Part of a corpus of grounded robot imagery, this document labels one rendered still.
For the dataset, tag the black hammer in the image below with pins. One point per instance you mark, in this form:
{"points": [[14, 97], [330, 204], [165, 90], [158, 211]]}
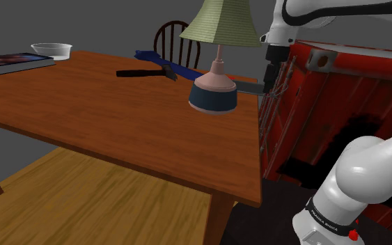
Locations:
{"points": [[141, 73]]}

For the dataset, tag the dark cover book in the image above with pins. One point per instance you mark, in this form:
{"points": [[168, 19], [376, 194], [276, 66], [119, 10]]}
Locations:
{"points": [[12, 62]]}

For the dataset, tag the white bowl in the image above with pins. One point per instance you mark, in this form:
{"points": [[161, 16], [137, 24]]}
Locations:
{"points": [[53, 50]]}

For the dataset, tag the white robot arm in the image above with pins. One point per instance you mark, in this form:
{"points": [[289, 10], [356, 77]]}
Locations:
{"points": [[358, 169]]}

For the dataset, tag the blue long tool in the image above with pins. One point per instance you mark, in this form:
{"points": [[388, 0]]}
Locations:
{"points": [[178, 69]]}

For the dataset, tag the red robot stand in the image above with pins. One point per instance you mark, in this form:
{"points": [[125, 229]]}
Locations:
{"points": [[334, 98]]}

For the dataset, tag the dark wooden chair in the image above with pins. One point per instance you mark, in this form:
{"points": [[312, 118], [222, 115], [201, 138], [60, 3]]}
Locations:
{"points": [[171, 27]]}

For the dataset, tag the grey flat blade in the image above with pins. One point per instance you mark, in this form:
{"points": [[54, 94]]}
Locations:
{"points": [[250, 88]]}

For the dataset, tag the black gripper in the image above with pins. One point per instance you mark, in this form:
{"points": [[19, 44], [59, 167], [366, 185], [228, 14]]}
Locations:
{"points": [[275, 54]]}

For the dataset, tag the green shade table lamp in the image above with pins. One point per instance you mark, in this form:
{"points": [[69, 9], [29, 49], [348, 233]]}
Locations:
{"points": [[216, 95]]}

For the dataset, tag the brown wooden table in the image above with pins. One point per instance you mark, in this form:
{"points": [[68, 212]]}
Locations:
{"points": [[114, 112]]}

